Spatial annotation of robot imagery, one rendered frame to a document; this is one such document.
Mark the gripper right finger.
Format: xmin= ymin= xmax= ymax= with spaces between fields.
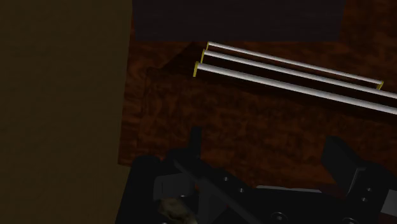
xmin=320 ymin=135 xmax=397 ymax=224

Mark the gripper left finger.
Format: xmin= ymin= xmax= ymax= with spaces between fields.
xmin=115 ymin=126 xmax=259 ymax=224

